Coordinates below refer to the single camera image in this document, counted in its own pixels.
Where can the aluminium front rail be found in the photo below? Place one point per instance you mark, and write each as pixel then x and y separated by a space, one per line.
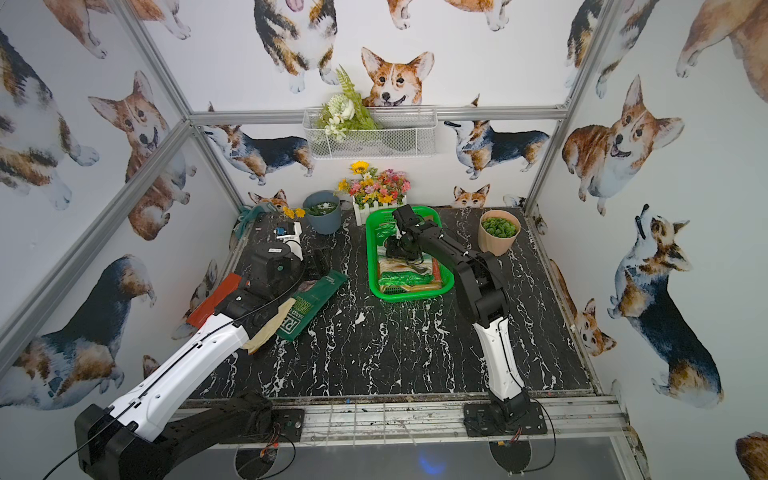
pixel 352 423

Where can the yellow chips bag red label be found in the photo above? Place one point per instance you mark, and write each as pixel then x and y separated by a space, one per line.
pixel 435 279

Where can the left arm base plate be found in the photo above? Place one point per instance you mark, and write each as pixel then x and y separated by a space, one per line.
pixel 282 425

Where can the white flower green fern bouquet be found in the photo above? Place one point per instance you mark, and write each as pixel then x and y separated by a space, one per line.
pixel 345 113

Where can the dark green Real chips bag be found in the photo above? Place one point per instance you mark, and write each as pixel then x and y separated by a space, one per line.
pixel 309 301

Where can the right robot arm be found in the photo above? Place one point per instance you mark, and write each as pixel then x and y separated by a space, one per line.
pixel 482 300

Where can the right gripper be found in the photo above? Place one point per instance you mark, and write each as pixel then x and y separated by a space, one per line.
pixel 407 241

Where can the grey blue plant pot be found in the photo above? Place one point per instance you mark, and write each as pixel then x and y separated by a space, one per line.
pixel 323 210

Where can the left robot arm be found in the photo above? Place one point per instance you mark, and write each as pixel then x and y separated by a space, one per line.
pixel 136 437

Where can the yellow chips bag green label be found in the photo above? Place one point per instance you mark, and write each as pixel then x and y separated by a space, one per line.
pixel 404 288

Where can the white wire wall basket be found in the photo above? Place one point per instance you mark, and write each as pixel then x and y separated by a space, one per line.
pixel 399 133

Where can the green plastic basket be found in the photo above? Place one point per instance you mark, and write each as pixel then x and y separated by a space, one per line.
pixel 374 220

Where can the flowers in white fence box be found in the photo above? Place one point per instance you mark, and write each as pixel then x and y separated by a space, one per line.
pixel 371 189

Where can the beige pot with green plant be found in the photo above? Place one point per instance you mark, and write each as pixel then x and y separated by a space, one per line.
pixel 498 231

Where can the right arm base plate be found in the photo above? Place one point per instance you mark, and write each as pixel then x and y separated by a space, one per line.
pixel 489 420

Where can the red cream cassava chips bag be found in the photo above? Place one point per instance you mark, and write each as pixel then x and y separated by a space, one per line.
pixel 242 304

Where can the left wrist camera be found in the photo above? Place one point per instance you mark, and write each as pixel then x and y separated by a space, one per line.
pixel 290 233

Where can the green white Cimba cassava bag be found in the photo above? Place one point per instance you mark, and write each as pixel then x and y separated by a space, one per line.
pixel 397 272

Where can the yellow flowers with teal ribbon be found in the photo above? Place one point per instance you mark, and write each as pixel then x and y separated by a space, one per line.
pixel 248 215

